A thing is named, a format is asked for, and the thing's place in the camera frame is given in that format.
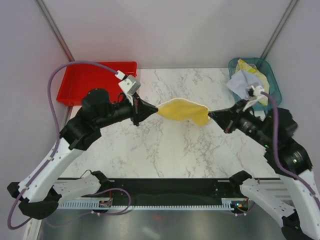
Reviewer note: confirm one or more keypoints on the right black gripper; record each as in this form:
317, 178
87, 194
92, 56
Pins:
226, 118

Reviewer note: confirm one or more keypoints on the right aluminium frame post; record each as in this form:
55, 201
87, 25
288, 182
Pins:
279, 28

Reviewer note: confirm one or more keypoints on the pale yellow patterned towel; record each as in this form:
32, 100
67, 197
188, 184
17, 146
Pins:
246, 67

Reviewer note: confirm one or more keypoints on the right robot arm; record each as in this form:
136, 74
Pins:
289, 160

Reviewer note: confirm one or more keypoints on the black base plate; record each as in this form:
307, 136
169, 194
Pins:
171, 190

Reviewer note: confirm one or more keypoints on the light blue towel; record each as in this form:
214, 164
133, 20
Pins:
241, 81

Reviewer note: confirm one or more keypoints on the white slotted cable duct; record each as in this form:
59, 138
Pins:
103, 204

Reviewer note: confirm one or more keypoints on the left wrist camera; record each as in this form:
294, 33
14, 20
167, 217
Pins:
129, 85

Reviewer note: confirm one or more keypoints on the teal plastic basket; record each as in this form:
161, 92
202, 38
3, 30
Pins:
265, 68

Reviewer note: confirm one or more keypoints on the aluminium frame post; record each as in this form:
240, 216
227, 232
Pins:
45, 12
279, 28

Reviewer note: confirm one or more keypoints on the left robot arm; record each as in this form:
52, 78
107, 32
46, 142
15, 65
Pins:
39, 195

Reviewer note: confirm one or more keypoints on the red plastic tray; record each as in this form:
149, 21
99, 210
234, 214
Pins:
80, 78

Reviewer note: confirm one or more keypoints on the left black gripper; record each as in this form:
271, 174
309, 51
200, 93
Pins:
142, 109

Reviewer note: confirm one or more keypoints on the left aluminium frame post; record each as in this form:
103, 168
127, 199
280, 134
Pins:
45, 12

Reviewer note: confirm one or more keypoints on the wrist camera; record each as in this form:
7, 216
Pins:
255, 94
129, 85

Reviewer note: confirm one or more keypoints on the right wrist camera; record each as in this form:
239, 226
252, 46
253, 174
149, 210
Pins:
255, 94

